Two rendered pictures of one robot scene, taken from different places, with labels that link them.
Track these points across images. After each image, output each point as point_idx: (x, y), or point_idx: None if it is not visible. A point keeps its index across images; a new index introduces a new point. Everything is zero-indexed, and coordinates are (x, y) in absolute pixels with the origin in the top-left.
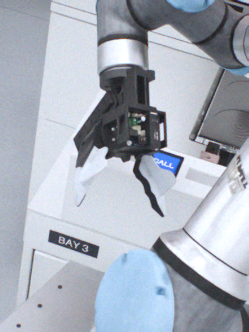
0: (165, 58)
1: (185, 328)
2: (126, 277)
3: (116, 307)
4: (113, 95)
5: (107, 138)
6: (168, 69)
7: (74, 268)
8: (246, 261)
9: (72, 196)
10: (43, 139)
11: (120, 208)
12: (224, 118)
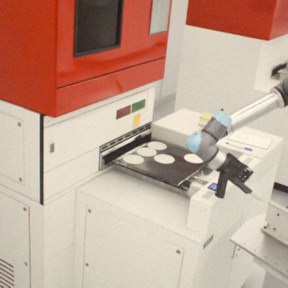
0: (96, 184)
1: None
2: None
3: None
4: (227, 168)
5: (240, 180)
6: (105, 186)
7: (234, 238)
8: None
9: (210, 222)
10: (47, 272)
11: (219, 211)
12: (167, 175)
